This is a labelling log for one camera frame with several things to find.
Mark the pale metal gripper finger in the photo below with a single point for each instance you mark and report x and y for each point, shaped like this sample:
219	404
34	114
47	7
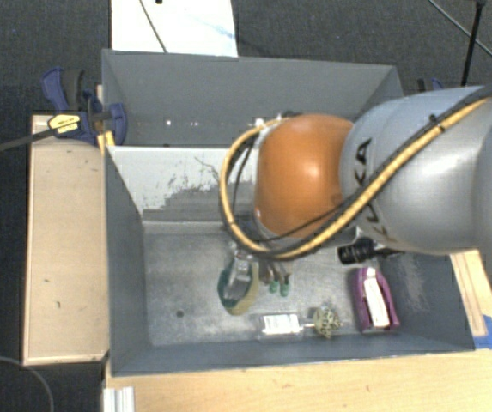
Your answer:
230	288
243	277

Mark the grey metal bin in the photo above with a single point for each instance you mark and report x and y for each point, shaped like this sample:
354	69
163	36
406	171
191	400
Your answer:
185	281

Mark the purple stapler with white label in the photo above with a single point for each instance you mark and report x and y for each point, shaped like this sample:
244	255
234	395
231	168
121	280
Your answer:
359	298

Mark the pale wood flat board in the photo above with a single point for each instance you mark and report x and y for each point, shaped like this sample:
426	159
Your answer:
65	251

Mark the black cylinder on white bracket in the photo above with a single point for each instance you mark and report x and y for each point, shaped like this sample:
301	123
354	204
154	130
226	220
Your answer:
355	253

